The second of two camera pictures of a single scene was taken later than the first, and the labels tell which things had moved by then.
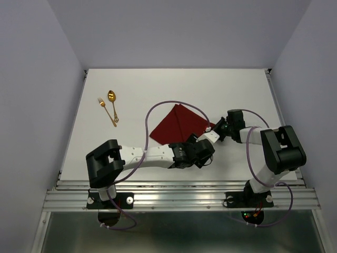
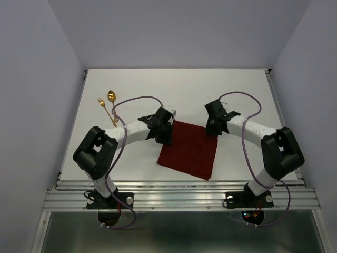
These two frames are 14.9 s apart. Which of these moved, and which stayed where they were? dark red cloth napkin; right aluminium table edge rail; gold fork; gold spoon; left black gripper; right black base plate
Moved: left black gripper; dark red cloth napkin
Stayed: gold spoon; gold fork; right black base plate; right aluminium table edge rail
